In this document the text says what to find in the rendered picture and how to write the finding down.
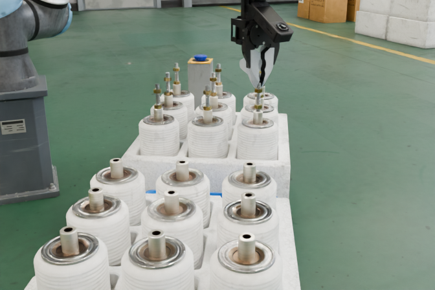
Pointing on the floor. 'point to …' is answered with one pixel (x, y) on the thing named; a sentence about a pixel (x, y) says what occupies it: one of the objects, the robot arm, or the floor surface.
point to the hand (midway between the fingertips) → (260, 82)
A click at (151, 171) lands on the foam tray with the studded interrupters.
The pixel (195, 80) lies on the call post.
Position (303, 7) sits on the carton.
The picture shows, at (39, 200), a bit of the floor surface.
